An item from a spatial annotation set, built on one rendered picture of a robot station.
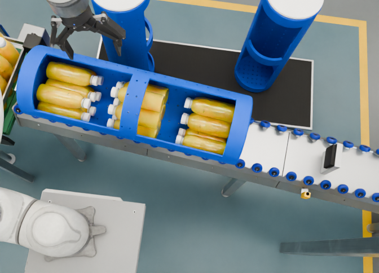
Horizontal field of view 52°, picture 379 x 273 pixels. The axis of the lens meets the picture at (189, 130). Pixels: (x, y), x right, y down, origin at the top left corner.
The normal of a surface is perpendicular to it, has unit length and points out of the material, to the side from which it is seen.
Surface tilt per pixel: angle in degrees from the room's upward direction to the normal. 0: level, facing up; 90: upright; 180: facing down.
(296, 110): 0
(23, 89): 38
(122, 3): 0
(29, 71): 8
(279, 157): 0
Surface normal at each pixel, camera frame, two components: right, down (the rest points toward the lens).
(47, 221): 0.18, -0.20
